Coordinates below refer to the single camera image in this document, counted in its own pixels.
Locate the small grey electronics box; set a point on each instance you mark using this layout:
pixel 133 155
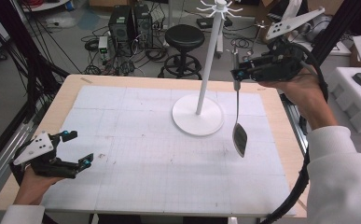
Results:
pixel 103 43

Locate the white utensil rack stand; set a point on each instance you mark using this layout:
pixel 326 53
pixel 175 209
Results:
pixel 211 46

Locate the chrome floor stand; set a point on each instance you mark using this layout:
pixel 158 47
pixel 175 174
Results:
pixel 260 28

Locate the black frame struts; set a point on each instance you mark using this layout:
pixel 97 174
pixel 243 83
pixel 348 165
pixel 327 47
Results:
pixel 340 25
pixel 32 62

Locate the grey round device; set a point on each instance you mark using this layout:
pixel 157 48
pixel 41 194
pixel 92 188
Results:
pixel 319 23

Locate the black computer tower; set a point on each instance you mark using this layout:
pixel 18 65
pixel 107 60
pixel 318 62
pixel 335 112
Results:
pixel 143 25
pixel 120 25

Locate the black round stool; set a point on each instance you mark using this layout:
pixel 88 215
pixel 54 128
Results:
pixel 184 35

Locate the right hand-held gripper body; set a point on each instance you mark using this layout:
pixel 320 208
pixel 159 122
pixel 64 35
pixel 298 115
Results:
pixel 277 67

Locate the steel spatula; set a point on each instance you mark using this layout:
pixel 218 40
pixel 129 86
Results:
pixel 240 140

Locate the white foam block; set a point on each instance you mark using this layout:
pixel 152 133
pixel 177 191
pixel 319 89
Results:
pixel 355 109

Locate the person's left hand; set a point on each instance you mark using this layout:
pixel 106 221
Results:
pixel 33 188

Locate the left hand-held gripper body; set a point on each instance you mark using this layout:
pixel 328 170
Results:
pixel 33 148

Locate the white grid mat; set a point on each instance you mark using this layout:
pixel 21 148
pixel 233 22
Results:
pixel 137 149

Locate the person's right hand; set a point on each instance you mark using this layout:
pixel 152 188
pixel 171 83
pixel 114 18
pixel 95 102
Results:
pixel 305 90

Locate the wooden table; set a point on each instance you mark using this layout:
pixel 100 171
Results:
pixel 65 81

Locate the flat black box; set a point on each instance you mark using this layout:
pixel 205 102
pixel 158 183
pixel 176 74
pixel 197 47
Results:
pixel 209 22

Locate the aluminium rail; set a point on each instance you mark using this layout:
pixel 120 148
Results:
pixel 290 109
pixel 4 155

